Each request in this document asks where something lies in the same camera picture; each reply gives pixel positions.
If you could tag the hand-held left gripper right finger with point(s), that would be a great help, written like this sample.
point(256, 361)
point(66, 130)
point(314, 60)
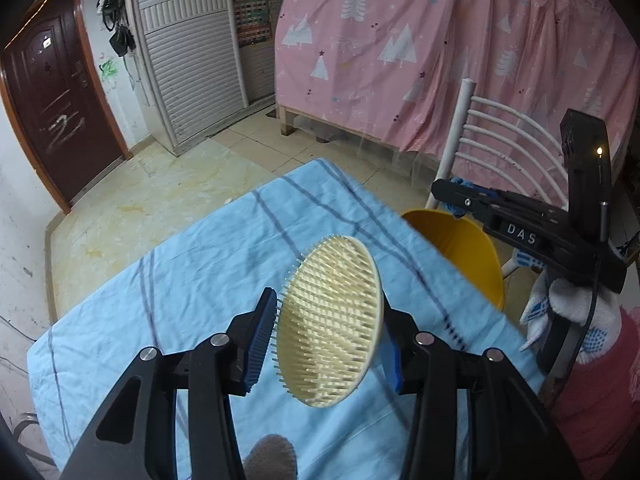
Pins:
point(394, 370)

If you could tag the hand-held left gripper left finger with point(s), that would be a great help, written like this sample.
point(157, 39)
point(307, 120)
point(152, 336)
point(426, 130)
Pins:
point(260, 340)

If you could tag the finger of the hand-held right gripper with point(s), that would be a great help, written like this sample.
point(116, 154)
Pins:
point(475, 215)
point(465, 192)

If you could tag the yellow plastic bin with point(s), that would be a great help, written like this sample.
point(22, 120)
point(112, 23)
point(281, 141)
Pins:
point(465, 250)

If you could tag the cream round hairbrush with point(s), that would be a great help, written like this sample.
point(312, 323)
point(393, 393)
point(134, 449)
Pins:
point(327, 320)

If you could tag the person's right forearm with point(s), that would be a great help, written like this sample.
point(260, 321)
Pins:
point(605, 400)

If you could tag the person's right hand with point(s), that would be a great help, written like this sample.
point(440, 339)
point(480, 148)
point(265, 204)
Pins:
point(570, 300)

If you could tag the white metal chair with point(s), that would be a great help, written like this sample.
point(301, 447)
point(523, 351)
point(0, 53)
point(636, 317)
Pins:
point(460, 125)

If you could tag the light blue striped cloth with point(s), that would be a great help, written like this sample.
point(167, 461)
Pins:
point(200, 270)

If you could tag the fuzzy plush item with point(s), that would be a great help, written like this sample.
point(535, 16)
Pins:
point(272, 460)

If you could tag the pink tree-print curtain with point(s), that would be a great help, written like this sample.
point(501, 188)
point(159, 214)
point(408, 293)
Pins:
point(390, 85)

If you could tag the colourful chart poster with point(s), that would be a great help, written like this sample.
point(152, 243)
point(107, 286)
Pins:
point(251, 10)

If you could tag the white louvered wardrobe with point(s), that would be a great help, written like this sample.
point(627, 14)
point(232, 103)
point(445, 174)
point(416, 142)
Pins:
point(190, 60)

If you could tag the dark red door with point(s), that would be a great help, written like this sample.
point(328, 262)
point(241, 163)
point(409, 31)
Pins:
point(50, 100)

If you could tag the hanging black bag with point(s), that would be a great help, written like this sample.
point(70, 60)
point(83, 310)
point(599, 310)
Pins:
point(121, 40)

